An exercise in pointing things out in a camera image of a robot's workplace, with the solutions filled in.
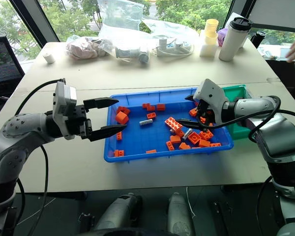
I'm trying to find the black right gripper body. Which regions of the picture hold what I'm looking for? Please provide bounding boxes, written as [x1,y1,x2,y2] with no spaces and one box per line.
[196,99,216,126]

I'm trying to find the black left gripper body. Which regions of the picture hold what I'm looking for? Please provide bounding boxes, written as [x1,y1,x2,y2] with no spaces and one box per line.
[64,104,93,141]

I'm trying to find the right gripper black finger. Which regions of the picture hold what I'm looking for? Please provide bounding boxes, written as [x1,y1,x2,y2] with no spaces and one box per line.
[184,94,200,103]
[175,118,207,130]

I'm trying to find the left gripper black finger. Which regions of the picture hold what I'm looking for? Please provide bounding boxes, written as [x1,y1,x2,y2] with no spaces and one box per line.
[88,123,127,142]
[83,97,120,110]

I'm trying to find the green plastic bin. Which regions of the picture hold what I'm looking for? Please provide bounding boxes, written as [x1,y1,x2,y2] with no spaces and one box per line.
[222,84,252,141]

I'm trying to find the red studded plastic toy brick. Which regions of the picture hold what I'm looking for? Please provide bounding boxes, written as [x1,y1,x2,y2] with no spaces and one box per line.
[164,116,183,131]

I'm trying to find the large orange sloped block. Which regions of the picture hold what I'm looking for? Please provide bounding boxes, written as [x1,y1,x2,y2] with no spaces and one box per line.
[115,111,129,124]

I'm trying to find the blue plastic tray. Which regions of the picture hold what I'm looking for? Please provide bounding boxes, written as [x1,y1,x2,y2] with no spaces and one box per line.
[103,87,235,163]

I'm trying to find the white power strip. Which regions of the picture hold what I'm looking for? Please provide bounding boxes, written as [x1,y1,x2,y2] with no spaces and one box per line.
[153,36,195,58]

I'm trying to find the plastic bag with pink contents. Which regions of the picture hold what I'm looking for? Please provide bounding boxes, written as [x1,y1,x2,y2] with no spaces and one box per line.
[65,34,114,60]

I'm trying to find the white and grey cylinder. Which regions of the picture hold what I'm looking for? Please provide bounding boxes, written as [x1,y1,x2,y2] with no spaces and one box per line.
[115,46,151,64]

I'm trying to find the small white cup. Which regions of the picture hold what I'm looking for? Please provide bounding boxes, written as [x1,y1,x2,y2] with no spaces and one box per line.
[42,52,56,64]

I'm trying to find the purple object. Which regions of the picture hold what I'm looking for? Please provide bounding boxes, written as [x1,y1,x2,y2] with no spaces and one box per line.
[217,28,229,48]

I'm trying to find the white tumbler with black lid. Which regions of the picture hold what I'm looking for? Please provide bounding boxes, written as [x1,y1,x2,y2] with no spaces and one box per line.
[218,17,254,62]

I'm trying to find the stacked pale yellow cups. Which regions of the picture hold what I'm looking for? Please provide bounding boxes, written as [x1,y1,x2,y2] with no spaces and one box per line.
[204,18,220,46]

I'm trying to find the grey rounded robot leg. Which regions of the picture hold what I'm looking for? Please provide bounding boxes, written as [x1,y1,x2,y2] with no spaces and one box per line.
[95,192,141,232]
[167,192,195,236]

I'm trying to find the large clear plastic bag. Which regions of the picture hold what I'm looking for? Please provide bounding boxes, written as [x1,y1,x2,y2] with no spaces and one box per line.
[97,0,145,51]

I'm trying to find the black bottle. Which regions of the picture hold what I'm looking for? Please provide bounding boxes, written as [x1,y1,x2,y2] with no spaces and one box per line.
[250,30,266,47]

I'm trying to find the black mesh office chair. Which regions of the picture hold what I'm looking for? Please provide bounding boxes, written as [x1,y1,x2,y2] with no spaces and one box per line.
[0,35,26,99]

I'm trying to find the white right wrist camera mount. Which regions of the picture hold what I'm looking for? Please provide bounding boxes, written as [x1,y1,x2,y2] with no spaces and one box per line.
[193,78,231,123]

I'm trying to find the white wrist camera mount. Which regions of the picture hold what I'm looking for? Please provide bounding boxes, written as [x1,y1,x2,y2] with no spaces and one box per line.
[52,81,78,141]
[193,78,231,123]

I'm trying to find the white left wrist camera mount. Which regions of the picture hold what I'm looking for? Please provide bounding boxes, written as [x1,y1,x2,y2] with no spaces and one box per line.
[52,81,78,141]

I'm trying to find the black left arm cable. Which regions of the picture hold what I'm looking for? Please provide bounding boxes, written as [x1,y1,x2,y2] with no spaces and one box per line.
[14,78,66,236]

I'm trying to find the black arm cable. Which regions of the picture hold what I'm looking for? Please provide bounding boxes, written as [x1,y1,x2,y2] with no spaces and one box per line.
[208,95,295,144]
[14,78,66,236]

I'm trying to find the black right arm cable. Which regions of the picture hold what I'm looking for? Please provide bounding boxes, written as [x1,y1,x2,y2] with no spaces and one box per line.
[208,95,295,144]

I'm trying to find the thin white cord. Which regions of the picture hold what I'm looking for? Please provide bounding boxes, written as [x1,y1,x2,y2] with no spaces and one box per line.
[186,186,197,218]

